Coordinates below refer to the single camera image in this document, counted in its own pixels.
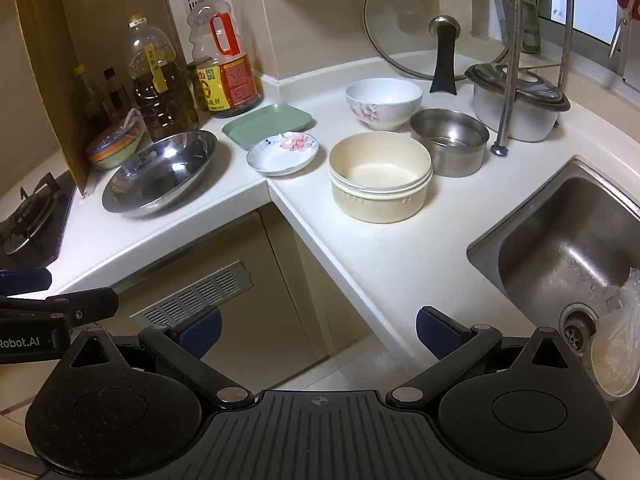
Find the dark sauce bottle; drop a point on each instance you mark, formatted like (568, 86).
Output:
(91, 95)

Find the large dark oil bottle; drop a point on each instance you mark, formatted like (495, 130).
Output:
(162, 95)

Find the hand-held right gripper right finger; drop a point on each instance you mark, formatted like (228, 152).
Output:
(439, 334)

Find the small floral plate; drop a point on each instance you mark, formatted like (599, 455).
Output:
(280, 157)

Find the colourful bowl with plastic wrap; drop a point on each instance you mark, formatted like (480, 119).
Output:
(112, 147)

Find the small dark-capped jar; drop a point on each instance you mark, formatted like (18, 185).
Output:
(193, 85)

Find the green rectangular tray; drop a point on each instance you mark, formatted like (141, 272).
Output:
(265, 122)

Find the green patterned package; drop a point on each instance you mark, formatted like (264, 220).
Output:
(531, 30)

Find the cabinet vent grille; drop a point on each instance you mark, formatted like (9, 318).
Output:
(190, 292)

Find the chrome dish rack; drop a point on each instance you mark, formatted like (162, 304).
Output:
(510, 100)

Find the gas stove burner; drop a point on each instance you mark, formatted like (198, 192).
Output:
(30, 220)

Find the steel sink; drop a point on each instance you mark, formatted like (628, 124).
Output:
(550, 240)

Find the white floral bowl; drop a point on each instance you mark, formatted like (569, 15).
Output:
(385, 105)

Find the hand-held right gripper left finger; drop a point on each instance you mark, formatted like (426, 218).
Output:
(200, 334)

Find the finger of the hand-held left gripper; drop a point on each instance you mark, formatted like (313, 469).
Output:
(25, 281)
(80, 306)

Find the steel bowl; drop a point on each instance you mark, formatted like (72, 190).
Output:
(450, 160)

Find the brown cardboard panel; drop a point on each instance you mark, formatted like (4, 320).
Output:
(45, 60)

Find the large steel plate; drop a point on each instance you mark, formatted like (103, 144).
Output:
(160, 175)

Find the black-capped small bottle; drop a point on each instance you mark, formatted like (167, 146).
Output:
(116, 91)

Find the clear plastic bag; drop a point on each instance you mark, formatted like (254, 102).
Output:
(617, 355)

